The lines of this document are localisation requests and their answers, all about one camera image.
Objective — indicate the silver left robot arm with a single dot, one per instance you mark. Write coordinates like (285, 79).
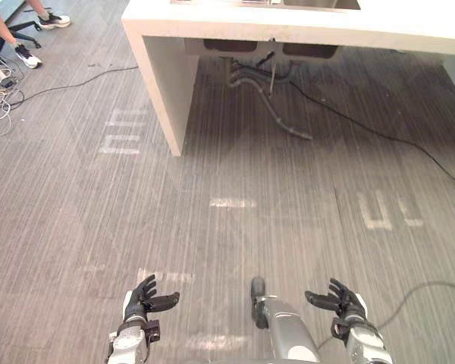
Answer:
(130, 339)

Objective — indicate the black office chair base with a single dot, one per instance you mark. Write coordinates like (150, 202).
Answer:
(22, 32)

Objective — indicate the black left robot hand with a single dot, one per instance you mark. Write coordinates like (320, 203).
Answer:
(141, 299)

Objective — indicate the person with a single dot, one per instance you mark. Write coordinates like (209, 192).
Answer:
(22, 28)

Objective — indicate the white sink counter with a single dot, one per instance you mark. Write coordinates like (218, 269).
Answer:
(288, 45)

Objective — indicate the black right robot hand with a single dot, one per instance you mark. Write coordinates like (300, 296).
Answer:
(343, 301)

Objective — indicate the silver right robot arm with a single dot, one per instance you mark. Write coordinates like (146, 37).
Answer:
(360, 339)

